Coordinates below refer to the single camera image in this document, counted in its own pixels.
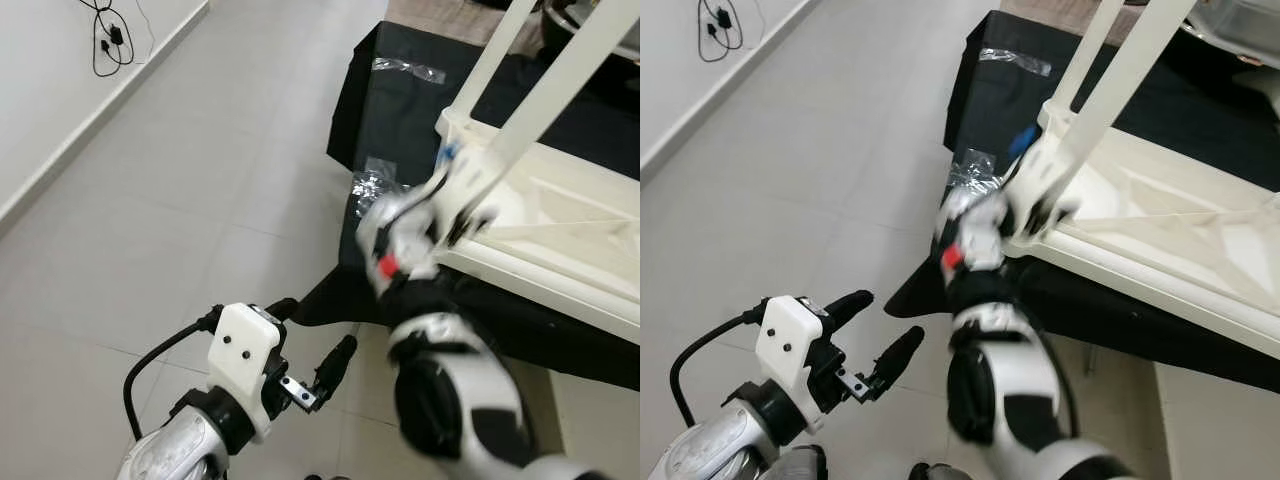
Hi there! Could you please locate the white plastic table leg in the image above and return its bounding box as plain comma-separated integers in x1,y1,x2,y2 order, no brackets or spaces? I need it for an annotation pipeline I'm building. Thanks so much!
470,0,640,201
1045,0,1126,116
1050,0,1201,201
445,0,541,126

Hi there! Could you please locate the white plastic children table top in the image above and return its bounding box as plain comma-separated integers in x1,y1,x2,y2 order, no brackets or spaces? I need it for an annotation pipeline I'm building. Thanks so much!
435,108,640,346
1015,100,1280,361

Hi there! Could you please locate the grey left robot leg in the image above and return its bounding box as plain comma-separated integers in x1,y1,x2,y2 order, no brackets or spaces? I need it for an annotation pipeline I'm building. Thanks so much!
770,445,831,480

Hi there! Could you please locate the clear tape piece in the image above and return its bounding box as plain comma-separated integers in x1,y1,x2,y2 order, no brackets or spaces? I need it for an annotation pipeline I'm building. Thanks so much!
352,157,411,206
945,148,1001,196
980,48,1053,76
372,57,448,86

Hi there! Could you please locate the beige cloth covered bench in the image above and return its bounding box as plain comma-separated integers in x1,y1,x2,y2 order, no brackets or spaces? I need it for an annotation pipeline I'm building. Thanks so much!
385,0,516,31
1000,0,1111,36

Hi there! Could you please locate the clear plastic storage box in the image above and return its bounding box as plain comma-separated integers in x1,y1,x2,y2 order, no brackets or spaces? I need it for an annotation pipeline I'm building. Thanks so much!
1195,0,1280,51

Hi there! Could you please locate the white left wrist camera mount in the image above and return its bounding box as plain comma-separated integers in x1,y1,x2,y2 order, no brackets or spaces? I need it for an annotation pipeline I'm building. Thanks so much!
205,303,284,436
755,295,823,416

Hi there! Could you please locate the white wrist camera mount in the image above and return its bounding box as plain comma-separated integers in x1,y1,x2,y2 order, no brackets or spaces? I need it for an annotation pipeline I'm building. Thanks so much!
1000,130,1081,246
755,295,823,416
420,140,501,246
205,303,284,436

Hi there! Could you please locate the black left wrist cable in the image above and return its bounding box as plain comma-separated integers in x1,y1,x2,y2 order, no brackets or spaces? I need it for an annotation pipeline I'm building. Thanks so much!
122,308,223,441
668,308,766,426

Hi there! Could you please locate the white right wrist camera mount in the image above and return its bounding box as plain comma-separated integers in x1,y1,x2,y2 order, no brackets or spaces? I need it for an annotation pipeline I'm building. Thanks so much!
420,140,501,246
1000,130,1081,246

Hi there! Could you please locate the black wall cable with adapter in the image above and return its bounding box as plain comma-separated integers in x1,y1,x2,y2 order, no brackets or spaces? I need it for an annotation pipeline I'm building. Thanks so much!
80,0,156,79
698,0,746,63

